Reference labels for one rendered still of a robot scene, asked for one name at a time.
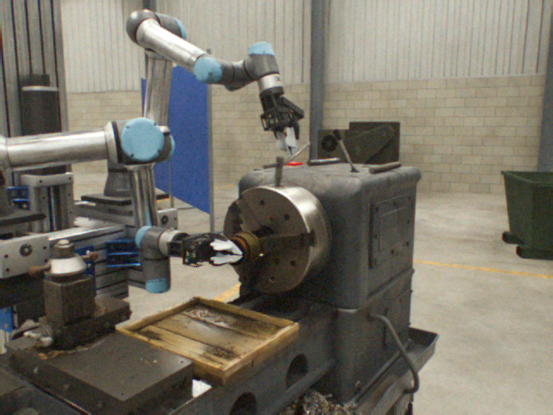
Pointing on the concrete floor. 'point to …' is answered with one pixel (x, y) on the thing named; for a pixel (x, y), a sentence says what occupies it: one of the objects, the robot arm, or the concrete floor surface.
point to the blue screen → (188, 144)
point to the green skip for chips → (530, 213)
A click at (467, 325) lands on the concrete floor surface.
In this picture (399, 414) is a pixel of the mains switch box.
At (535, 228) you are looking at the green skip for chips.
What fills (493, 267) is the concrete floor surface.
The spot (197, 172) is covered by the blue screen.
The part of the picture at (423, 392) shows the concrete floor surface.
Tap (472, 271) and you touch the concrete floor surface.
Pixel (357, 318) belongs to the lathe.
